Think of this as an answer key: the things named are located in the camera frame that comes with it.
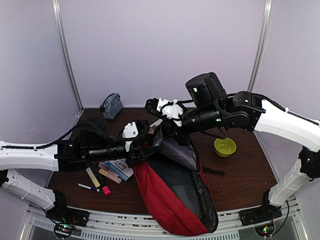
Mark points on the grey pouch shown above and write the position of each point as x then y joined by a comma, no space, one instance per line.
111,106

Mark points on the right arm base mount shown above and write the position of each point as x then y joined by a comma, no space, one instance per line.
258,215

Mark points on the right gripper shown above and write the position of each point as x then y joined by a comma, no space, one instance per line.
169,128

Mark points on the white blue pen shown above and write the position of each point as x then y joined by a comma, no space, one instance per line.
89,188

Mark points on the dog cover book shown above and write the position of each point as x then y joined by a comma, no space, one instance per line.
118,167

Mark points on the white coffee cover book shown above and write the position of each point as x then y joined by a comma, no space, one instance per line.
154,125

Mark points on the peach highlighter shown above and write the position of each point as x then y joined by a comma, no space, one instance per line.
110,176

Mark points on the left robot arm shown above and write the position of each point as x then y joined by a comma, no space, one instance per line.
92,145

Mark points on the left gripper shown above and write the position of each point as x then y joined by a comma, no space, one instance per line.
137,154

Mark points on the red backpack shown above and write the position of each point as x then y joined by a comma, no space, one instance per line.
173,188

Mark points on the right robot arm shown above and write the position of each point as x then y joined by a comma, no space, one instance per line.
251,112

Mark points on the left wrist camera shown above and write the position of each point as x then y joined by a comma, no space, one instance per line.
135,132

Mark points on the pink highlighter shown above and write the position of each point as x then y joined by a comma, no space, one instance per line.
105,188

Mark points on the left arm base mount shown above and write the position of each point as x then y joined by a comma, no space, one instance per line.
67,215

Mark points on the lime green bowl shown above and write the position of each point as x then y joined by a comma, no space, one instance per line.
225,147

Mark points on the yellow highlighter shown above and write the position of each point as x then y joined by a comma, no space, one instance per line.
93,178

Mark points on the right aluminium frame post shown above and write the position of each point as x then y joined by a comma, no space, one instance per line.
262,45

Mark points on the left aluminium frame post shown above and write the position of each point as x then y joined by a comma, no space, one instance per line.
65,53

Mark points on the aluminium frame post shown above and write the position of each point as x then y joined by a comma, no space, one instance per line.
262,45
65,53

